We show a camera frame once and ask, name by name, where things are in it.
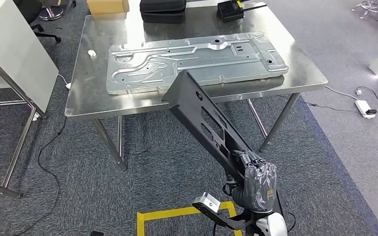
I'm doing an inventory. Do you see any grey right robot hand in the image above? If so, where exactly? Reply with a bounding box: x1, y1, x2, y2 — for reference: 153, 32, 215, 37
231, 149, 278, 215

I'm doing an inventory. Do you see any black plastic panel part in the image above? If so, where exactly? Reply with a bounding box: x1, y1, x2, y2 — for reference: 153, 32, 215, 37
161, 69, 285, 236

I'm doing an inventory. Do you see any large steel workbench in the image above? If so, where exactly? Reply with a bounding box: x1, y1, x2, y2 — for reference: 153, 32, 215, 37
64, 0, 329, 172

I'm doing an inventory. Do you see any embossed silver metal plate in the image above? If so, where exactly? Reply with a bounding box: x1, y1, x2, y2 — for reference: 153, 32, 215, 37
105, 31, 290, 96

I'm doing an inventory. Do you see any black router with antennas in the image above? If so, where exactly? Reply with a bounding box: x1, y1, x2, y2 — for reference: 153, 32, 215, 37
217, 0, 269, 24

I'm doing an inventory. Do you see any black zipped case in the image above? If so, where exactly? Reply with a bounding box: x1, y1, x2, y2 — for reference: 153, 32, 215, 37
139, 0, 188, 25

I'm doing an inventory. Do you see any chrome stool base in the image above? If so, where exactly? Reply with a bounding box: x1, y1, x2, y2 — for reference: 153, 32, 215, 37
351, 0, 378, 23

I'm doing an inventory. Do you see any brown cardboard box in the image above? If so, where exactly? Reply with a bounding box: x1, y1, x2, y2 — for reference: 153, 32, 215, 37
86, 0, 130, 16

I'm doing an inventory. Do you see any white board panel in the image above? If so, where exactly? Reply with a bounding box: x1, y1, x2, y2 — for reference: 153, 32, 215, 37
0, 0, 60, 114

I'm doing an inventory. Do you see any black office chair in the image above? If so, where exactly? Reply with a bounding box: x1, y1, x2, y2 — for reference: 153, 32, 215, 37
13, 0, 63, 44

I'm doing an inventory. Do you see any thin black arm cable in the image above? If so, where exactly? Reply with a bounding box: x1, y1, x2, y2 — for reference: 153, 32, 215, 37
286, 212, 297, 234

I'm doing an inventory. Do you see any black camera bracket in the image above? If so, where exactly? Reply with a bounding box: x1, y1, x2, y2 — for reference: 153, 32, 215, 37
192, 202, 258, 231

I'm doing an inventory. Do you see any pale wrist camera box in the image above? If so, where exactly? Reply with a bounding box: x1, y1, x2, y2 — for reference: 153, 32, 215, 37
194, 192, 221, 214

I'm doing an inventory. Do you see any white floor cable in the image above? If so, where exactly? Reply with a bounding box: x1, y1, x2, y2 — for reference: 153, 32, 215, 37
324, 85, 359, 102

